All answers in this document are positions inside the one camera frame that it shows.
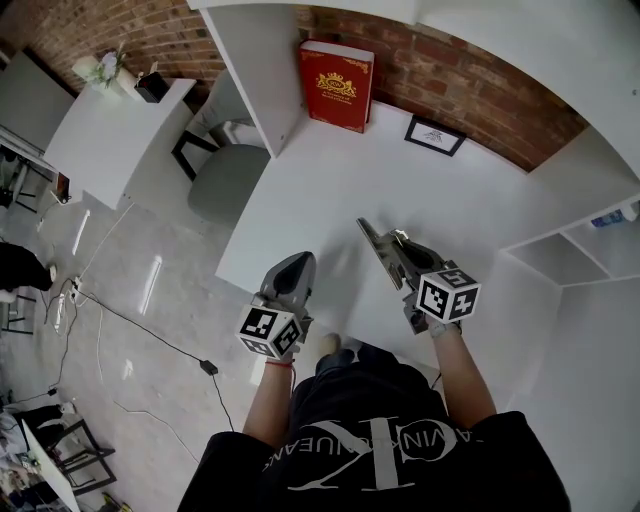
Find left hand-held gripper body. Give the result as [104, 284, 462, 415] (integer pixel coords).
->
[236, 293, 315, 362]

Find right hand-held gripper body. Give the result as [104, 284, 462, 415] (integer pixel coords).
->
[402, 268, 483, 335]

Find silver metal binder clip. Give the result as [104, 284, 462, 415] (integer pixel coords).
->
[355, 216, 419, 292]

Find person's left forearm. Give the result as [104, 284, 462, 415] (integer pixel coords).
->
[242, 357, 296, 446]

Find person's right forearm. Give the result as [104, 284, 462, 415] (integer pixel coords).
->
[428, 324, 499, 426]

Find person's beige shoe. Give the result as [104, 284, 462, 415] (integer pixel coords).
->
[318, 332, 356, 369]

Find white desk with hutch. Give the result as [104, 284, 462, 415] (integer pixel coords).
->
[187, 0, 640, 384]

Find person's black trouser leg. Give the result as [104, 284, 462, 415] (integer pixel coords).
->
[313, 343, 406, 382]

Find person's black printed t-shirt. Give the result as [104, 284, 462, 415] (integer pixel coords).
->
[177, 359, 574, 512]

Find white jar with blue print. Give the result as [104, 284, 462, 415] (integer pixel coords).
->
[589, 202, 640, 229]

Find red book with gold print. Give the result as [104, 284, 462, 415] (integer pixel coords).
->
[298, 38, 375, 135]

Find white plain desk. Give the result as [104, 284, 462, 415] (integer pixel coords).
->
[42, 77, 199, 211]

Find black pen holder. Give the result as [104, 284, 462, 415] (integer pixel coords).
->
[133, 71, 170, 104]

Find white flowers in black vase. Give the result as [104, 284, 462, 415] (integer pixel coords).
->
[92, 42, 142, 101]

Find white tall box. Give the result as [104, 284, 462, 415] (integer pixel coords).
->
[71, 53, 106, 89]

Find white partition panel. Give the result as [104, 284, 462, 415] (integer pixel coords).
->
[0, 49, 77, 147]

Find grey armchair with black frame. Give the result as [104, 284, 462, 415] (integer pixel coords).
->
[171, 69, 274, 229]

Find black cable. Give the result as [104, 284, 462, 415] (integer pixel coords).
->
[77, 287, 239, 434]

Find black picture frame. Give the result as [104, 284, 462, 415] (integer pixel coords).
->
[403, 114, 468, 158]

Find white cable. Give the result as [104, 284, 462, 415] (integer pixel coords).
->
[74, 202, 136, 284]

